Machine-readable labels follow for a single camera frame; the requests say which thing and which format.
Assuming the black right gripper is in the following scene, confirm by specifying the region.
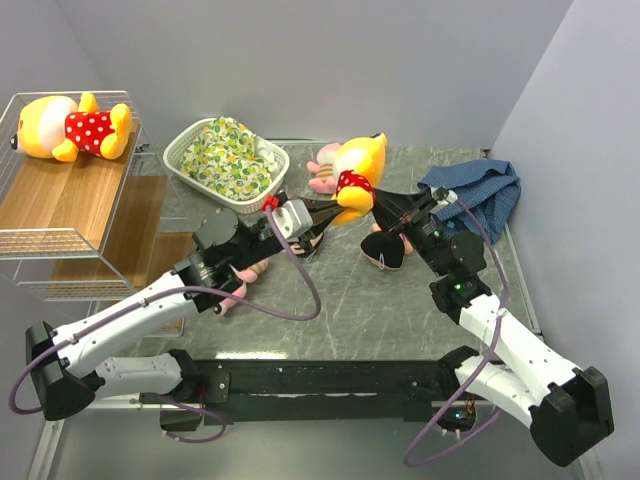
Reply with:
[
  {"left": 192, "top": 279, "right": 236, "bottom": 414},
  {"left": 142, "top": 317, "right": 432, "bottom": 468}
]
[{"left": 361, "top": 188, "right": 449, "bottom": 277}]

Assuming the black-haired doll face-down plush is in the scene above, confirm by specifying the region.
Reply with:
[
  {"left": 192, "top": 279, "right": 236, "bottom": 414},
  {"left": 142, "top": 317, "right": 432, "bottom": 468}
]
[{"left": 360, "top": 223, "right": 414, "bottom": 270}]

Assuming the black-haired doll face-up plush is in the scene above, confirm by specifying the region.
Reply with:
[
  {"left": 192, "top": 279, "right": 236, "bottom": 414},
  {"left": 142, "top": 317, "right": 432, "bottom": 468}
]
[{"left": 288, "top": 231, "right": 324, "bottom": 259}]

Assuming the yellow bear plush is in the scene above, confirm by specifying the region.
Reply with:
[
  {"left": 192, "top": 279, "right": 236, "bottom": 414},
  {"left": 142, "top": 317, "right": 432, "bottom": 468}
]
[
  {"left": 332, "top": 133, "right": 387, "bottom": 226},
  {"left": 10, "top": 92, "right": 133, "bottom": 163}
]

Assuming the pink pig plush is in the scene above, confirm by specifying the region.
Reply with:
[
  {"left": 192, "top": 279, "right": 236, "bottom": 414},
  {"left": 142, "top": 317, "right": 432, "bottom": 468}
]
[
  {"left": 307, "top": 143, "right": 342, "bottom": 195},
  {"left": 213, "top": 259, "right": 270, "bottom": 316}
]

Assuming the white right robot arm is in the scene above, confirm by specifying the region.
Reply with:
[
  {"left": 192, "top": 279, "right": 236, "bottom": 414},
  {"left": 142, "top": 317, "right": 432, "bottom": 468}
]
[{"left": 372, "top": 188, "right": 614, "bottom": 467}]

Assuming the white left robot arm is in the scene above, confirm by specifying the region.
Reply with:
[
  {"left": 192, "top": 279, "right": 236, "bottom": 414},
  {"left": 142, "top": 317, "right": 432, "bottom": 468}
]
[{"left": 20, "top": 197, "right": 344, "bottom": 421}]

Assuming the blue checked shirt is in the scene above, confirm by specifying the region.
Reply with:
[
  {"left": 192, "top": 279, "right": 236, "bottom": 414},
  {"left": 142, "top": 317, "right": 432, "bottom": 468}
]
[{"left": 417, "top": 159, "right": 521, "bottom": 245}]

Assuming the lemon print cloth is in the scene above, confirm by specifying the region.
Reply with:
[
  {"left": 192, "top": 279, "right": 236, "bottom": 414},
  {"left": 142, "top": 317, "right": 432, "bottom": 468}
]
[{"left": 179, "top": 117, "right": 271, "bottom": 201}]

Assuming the white perforated plastic basket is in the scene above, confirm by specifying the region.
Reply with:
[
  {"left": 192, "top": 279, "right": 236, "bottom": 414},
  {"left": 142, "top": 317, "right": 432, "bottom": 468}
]
[{"left": 163, "top": 116, "right": 290, "bottom": 214}]

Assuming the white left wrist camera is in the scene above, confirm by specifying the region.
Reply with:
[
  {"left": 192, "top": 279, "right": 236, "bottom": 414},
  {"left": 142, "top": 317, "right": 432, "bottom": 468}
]
[{"left": 262, "top": 195, "right": 313, "bottom": 241}]

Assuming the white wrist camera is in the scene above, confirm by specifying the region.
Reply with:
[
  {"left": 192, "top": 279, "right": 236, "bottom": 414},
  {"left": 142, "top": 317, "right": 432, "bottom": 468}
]
[
  {"left": 262, "top": 195, "right": 313, "bottom": 241},
  {"left": 431, "top": 187, "right": 458, "bottom": 206}
]

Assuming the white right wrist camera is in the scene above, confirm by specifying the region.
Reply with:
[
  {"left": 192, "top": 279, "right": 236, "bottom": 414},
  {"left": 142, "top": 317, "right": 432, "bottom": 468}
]
[{"left": 431, "top": 187, "right": 458, "bottom": 206}]

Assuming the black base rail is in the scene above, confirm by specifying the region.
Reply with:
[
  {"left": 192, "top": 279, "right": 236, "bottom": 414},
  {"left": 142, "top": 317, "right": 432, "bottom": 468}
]
[{"left": 169, "top": 359, "right": 461, "bottom": 423}]

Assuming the wire and wood shelf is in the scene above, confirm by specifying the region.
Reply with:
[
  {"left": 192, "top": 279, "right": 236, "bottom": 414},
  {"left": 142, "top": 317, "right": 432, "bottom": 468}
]
[{"left": 0, "top": 90, "right": 186, "bottom": 339}]

